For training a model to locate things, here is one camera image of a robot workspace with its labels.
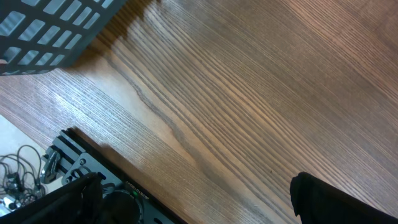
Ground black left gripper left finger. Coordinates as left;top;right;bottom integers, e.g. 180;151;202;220
1;173;102;224

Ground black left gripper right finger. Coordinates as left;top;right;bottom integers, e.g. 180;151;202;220
290;172;397;224

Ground grey plastic basket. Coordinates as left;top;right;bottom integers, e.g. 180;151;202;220
1;0;126;76

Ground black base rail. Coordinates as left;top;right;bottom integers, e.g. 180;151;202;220
40;128;185;224

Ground tangled black floor cables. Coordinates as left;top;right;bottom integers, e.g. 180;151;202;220
0;144;46;215

